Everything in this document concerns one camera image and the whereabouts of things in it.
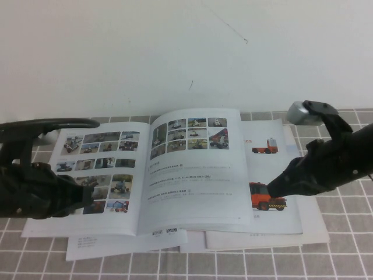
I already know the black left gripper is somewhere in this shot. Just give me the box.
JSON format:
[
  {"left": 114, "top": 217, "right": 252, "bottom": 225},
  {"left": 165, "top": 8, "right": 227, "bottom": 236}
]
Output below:
[{"left": 8, "top": 162, "right": 95, "bottom": 221}]

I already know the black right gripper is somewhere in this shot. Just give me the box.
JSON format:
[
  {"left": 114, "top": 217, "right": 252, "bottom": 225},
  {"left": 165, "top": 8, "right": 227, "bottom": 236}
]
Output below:
[{"left": 266, "top": 134, "right": 365, "bottom": 198}]

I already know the white photo book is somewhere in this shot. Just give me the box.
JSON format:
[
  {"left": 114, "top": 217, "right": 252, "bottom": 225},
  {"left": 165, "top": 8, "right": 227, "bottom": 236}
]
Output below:
[{"left": 20, "top": 108, "right": 254, "bottom": 239}]

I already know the brochure with orange trucks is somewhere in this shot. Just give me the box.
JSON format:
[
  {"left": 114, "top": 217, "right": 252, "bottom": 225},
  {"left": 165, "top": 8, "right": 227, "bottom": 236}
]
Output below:
[{"left": 203, "top": 118, "right": 304, "bottom": 236}]

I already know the cream brochure with wood picture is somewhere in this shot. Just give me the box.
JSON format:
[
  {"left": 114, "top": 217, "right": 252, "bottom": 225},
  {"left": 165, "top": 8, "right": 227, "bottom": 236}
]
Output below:
[{"left": 205, "top": 125, "right": 330, "bottom": 250}]

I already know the white leaflet with QR codes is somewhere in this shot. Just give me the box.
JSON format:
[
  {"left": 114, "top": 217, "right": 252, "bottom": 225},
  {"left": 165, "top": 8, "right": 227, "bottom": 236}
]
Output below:
[{"left": 65, "top": 227, "right": 189, "bottom": 262}]

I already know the grey checked tablecloth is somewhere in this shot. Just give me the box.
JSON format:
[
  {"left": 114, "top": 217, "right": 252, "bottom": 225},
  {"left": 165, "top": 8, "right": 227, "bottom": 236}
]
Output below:
[{"left": 0, "top": 108, "right": 373, "bottom": 280}]

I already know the plain white paper sheet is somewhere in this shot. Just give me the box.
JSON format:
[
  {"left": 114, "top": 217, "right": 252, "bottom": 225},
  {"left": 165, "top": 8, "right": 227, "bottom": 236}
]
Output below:
[{"left": 180, "top": 230, "right": 304, "bottom": 254}]

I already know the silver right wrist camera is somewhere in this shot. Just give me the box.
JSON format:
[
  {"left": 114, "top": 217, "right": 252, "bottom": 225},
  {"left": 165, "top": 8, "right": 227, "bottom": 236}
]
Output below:
[{"left": 286, "top": 101, "right": 310, "bottom": 125}]

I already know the black left camera bracket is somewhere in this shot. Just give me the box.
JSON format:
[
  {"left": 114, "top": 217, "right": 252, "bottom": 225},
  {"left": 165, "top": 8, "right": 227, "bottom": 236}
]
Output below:
[{"left": 0, "top": 135, "right": 33, "bottom": 169}]

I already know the black camera bracket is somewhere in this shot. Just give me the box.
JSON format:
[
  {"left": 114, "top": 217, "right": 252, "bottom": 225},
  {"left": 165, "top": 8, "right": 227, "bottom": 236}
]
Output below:
[
  {"left": 0, "top": 135, "right": 33, "bottom": 169},
  {"left": 302, "top": 100, "right": 352, "bottom": 142}
]

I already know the black right camera bracket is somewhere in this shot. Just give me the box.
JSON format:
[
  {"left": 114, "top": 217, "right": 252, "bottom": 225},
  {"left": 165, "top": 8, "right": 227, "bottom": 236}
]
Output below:
[{"left": 302, "top": 100, "right": 352, "bottom": 142}]

